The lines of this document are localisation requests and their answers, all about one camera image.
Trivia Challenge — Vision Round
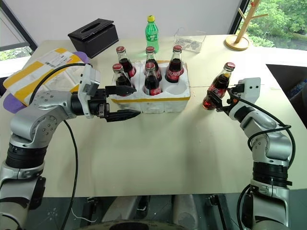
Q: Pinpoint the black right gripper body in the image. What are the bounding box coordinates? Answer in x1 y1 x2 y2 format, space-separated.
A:
226 83 244 111

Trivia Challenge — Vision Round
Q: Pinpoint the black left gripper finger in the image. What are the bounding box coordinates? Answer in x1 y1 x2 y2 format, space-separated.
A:
106 109 142 123
105 85 137 98

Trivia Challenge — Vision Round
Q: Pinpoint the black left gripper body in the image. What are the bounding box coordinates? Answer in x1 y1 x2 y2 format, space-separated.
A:
87 87 111 119

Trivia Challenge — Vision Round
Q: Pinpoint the glass cola bottle red cap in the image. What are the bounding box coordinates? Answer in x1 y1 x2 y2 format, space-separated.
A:
116 46 137 80
112 63 133 97
202 61 236 111
165 45 185 84
145 46 163 81
143 62 162 96

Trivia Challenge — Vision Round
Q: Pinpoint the white foam crate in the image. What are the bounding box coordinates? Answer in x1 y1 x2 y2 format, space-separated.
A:
109 59 191 115

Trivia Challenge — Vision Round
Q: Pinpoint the black tissue box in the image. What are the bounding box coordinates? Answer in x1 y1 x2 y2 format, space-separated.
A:
68 19 120 59

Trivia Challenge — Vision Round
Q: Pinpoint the clear plastic box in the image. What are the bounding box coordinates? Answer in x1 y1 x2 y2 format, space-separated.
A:
173 27 207 53

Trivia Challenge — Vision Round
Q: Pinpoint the yellow taped cardboard box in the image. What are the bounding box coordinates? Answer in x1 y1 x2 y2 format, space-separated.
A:
2 47 83 106

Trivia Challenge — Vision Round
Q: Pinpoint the wooden branch rack stand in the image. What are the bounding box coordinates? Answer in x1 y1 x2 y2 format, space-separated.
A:
224 0 269 51

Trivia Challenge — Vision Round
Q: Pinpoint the green plastic soda bottle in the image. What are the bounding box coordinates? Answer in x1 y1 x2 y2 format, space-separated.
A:
145 14 160 55

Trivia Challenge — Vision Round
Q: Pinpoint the purple mat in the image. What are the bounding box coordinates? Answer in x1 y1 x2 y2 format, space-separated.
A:
3 50 90 114

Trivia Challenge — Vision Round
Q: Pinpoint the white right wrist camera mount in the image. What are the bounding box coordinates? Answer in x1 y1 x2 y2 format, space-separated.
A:
237 77 261 104

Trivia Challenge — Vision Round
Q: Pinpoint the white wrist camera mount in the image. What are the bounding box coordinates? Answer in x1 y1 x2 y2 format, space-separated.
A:
237 77 261 104
78 64 101 119

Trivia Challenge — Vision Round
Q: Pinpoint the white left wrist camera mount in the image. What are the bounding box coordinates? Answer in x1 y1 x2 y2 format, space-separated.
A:
78 64 101 119

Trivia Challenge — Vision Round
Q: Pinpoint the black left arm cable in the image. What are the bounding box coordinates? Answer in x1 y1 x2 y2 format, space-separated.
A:
28 62 94 230

